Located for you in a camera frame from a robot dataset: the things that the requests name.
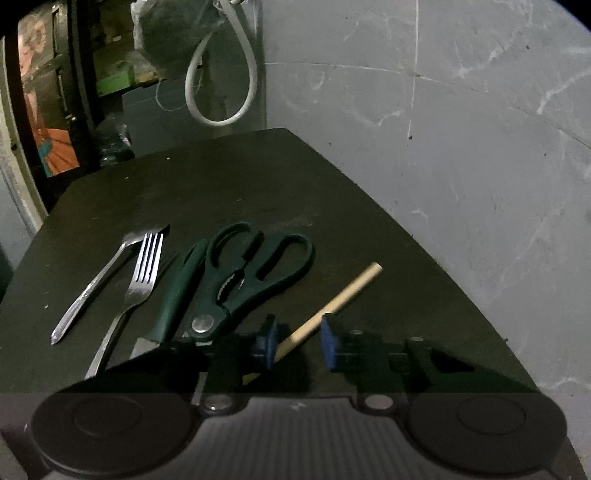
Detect silver fork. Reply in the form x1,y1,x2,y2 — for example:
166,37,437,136
84,233,164,379

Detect silver spoon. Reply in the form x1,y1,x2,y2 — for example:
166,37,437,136
50,224,170,346

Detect table knife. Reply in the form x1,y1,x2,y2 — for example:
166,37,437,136
129,239,208,359

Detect green box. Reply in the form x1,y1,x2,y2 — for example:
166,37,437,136
96,69,134,96

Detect grey plastic bag hanging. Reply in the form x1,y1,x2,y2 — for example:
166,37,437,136
130,0,226,78

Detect black handled scissors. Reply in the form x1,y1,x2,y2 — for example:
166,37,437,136
174,221,315,344

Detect door frame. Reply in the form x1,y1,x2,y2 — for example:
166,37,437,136
1,36,48,236

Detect white flexible hose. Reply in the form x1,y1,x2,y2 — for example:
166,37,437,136
184,0,259,128

